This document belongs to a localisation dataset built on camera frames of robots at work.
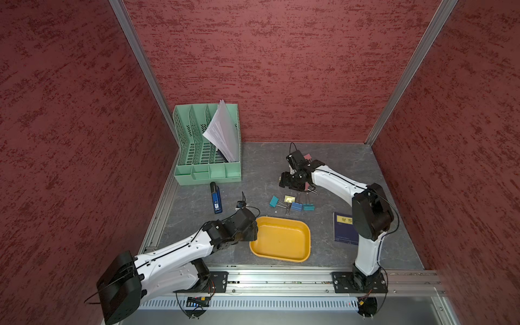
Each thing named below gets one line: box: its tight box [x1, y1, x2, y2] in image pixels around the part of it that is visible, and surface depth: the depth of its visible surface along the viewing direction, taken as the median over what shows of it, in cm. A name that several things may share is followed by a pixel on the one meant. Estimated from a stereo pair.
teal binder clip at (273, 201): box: [269, 195, 280, 208], surface depth 97 cm
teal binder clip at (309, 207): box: [302, 203, 316, 212], surface depth 95 cm
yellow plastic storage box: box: [249, 215, 312, 263], surface depth 85 cm
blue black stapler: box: [209, 181, 223, 214], surface depth 96 cm
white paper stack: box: [202, 99, 240, 162], surface depth 97 cm
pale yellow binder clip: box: [283, 195, 296, 204], surface depth 99 cm
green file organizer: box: [172, 103, 242, 186], surface depth 105 cm
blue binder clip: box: [291, 201, 303, 212], surface depth 96 cm
